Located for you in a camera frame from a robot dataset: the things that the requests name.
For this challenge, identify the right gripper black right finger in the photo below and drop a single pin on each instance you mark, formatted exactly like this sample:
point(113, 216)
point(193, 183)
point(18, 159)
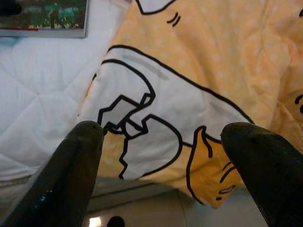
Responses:
point(270, 170)

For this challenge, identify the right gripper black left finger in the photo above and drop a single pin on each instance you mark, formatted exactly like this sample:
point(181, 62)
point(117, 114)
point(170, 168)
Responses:
point(64, 179)

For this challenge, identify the yellow egg cartoon quilt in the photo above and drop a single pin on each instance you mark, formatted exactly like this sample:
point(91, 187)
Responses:
point(213, 61)

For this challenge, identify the white quilted mattress pad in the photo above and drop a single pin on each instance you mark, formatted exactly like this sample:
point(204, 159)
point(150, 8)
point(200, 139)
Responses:
point(42, 85)

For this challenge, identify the dark cover book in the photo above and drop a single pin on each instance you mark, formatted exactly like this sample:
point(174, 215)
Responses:
point(42, 19)

